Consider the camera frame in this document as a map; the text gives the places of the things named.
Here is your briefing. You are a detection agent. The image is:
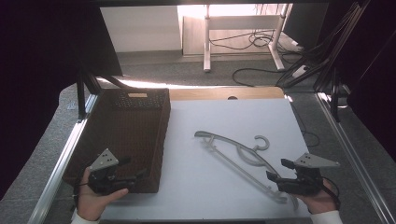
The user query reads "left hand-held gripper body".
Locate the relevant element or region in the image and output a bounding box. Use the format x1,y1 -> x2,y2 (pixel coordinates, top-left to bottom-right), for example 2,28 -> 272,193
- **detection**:
87,147 -> 138,197

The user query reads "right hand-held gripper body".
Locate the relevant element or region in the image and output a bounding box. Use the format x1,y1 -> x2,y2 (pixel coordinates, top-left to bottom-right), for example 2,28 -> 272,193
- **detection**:
276,152 -> 341,197

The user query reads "grey plastic clothes hanger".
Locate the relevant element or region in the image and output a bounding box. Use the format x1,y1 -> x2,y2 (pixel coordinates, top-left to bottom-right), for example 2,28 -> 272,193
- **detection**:
193,130 -> 301,212

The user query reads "person's right hand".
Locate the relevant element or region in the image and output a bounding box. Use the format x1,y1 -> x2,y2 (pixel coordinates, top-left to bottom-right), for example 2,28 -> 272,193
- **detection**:
294,178 -> 339,216

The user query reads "person's left hand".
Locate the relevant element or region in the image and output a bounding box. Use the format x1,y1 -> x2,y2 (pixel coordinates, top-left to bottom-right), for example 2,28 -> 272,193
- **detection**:
76,167 -> 130,222

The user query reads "brown woven basket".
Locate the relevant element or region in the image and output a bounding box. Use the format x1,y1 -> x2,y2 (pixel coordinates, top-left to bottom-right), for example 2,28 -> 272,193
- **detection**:
62,88 -> 172,194

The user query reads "black metal stand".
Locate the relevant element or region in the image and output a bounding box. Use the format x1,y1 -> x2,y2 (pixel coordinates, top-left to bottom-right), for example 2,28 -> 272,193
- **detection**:
76,69 -> 103,121
329,66 -> 345,123

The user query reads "white table sheet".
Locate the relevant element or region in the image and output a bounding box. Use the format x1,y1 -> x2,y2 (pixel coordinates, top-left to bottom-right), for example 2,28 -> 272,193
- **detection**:
100,98 -> 313,221

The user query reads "bundle of black struts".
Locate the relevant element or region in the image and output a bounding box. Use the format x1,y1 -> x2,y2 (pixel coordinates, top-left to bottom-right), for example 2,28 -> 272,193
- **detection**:
275,0 -> 372,90

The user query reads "thin black cable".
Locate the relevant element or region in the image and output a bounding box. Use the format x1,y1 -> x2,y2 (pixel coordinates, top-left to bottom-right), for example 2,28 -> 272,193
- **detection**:
290,104 -> 321,148

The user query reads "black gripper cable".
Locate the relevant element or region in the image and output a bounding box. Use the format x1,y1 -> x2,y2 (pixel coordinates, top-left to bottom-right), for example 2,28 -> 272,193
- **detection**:
321,176 -> 342,210

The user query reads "aluminium rail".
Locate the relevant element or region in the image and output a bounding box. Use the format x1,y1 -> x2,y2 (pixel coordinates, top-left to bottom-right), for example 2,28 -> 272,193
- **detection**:
27,92 -> 101,224
315,91 -> 396,224

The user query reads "black floor cable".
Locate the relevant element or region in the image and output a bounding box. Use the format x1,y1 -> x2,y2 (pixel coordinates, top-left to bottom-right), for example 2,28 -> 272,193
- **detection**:
231,67 -> 289,89
208,29 -> 283,51

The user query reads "white metal desk frame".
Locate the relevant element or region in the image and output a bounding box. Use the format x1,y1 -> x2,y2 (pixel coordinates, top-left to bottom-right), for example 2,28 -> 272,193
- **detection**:
203,4 -> 291,74

